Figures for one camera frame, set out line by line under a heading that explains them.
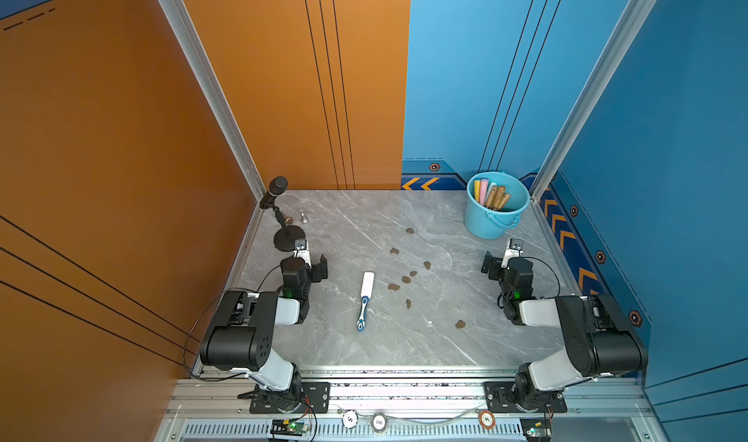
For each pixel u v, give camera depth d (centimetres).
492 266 85
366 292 89
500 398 72
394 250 102
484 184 99
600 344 45
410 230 109
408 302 91
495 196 100
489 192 103
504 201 105
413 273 97
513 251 81
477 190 100
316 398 73
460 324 86
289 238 105
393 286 94
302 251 81
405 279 95
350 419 71
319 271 87
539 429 71
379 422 65
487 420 71
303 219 111
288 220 109
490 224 95
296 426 70
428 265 99
